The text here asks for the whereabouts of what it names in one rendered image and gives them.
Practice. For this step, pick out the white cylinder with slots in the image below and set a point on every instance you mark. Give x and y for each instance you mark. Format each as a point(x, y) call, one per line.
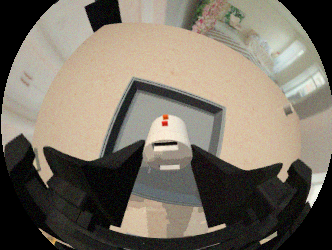
point(168, 146)

